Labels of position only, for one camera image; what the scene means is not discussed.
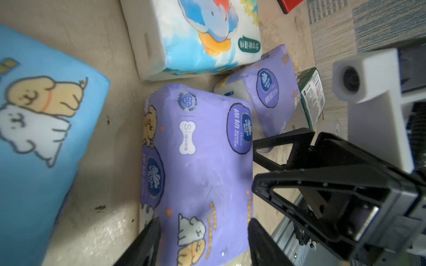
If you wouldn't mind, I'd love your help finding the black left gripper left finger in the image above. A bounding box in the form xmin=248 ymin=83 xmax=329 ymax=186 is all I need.
xmin=114 ymin=218 xmax=161 ymax=266

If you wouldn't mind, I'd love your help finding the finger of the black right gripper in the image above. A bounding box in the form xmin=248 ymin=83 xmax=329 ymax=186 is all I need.
xmin=253 ymin=128 xmax=315 ymax=171
xmin=252 ymin=164 xmax=392 ymax=239

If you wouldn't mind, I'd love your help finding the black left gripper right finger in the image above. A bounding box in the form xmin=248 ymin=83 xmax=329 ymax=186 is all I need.
xmin=248 ymin=218 xmax=293 ymax=266

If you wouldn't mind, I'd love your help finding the green white box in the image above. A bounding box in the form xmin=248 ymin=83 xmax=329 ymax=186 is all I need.
xmin=296 ymin=66 xmax=325 ymax=130

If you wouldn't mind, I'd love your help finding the purple tissue pack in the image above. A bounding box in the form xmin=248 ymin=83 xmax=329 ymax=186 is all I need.
xmin=139 ymin=84 xmax=254 ymax=266
xmin=214 ymin=44 xmax=301 ymax=154

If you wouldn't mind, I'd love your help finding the white cartoon tissue pack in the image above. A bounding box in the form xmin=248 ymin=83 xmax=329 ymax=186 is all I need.
xmin=121 ymin=0 xmax=262 ymax=81

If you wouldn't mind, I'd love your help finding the light blue tissue pack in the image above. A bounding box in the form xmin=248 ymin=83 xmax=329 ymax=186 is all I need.
xmin=1 ymin=25 xmax=110 ymax=266

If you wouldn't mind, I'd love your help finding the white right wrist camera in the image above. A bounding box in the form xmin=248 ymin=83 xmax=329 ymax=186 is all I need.
xmin=332 ymin=45 xmax=426 ymax=173

